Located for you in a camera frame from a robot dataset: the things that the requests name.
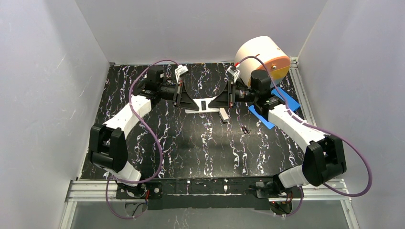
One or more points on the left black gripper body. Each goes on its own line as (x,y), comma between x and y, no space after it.
(180,93)

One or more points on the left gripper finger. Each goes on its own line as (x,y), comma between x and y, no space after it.
(179,84)
(184,101)

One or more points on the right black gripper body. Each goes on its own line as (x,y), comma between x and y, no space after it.
(230,95)

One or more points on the red white remote control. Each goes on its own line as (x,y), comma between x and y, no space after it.
(203,106)

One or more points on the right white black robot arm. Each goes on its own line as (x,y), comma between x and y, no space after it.
(324,157)

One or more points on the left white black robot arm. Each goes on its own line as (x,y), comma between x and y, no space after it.
(108,146)

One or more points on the white cylindrical drum box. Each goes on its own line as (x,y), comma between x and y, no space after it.
(265,49)

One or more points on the blue square plate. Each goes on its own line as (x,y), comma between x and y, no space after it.
(280,94)

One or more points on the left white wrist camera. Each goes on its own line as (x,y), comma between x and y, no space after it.
(180,70)

